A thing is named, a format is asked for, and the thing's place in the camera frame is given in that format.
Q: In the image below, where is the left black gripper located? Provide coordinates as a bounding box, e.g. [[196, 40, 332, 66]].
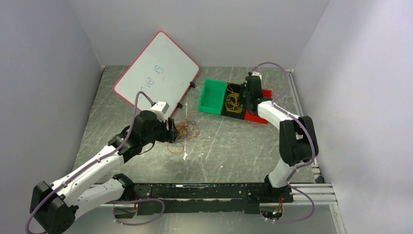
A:
[[142, 115, 180, 145]]

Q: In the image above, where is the red plastic bin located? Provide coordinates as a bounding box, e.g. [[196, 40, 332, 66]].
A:
[[244, 88, 273, 125]]

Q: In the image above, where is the yellow cable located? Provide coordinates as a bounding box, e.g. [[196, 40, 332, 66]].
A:
[[177, 111, 199, 139]]

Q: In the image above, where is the orange cable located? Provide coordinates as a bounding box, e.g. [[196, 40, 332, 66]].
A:
[[166, 111, 201, 156]]

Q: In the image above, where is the black plastic bin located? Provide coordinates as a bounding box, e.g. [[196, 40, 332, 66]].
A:
[[221, 82, 246, 120]]

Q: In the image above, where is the purple cable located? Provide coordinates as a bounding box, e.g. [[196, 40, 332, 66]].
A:
[[179, 120, 198, 138]]

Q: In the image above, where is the green plastic bin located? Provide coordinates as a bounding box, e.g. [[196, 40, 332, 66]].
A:
[[198, 79, 227, 115]]

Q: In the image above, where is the pink framed whiteboard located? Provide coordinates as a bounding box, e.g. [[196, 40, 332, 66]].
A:
[[113, 31, 200, 117]]

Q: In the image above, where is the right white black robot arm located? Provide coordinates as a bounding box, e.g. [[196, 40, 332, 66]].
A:
[[238, 72, 319, 202]]

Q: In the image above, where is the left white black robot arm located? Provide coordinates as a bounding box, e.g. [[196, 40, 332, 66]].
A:
[[25, 110, 179, 234]]

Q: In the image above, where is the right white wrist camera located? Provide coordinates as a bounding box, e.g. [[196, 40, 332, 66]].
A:
[[251, 72, 262, 79]]

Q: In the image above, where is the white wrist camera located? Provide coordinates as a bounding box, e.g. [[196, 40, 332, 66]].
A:
[[251, 72, 262, 79], [150, 101, 169, 119]]

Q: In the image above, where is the yellow green wire coil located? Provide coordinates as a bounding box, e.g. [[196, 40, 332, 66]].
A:
[[224, 82, 244, 114]]

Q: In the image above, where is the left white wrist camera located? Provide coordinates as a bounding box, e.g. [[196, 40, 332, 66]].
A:
[[150, 101, 169, 119]]

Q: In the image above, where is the black aluminium base frame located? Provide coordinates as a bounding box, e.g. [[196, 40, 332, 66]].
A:
[[96, 181, 338, 215]]

